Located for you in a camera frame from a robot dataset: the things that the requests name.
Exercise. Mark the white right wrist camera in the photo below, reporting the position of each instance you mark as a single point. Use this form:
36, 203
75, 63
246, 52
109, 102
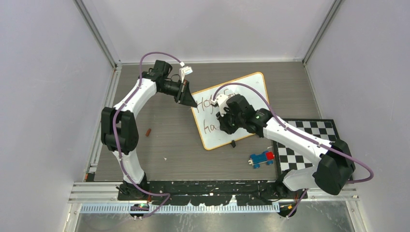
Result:
221, 102

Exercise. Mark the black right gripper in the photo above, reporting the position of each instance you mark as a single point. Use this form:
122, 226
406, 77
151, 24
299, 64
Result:
225, 126

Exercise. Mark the blue red toy car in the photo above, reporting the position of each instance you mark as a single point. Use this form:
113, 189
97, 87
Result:
267, 157

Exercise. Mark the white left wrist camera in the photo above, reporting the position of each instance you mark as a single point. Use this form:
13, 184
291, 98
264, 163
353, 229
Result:
184, 70

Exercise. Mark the yellow framed whiteboard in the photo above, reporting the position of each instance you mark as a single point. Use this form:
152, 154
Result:
205, 114

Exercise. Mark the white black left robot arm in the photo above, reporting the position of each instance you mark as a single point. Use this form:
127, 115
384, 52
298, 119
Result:
119, 130

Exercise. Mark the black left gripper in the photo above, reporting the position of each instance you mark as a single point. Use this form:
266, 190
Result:
184, 96

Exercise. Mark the aluminium front frame rail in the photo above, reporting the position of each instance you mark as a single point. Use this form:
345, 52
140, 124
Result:
103, 198

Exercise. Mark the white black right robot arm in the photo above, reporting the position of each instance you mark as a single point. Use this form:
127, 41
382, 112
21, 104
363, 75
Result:
255, 121

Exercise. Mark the black white checkerboard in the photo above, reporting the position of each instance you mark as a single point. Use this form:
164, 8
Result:
331, 160

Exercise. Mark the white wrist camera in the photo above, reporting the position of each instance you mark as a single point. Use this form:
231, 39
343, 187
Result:
184, 70
221, 102

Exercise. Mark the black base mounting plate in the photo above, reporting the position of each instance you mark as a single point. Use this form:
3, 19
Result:
209, 193

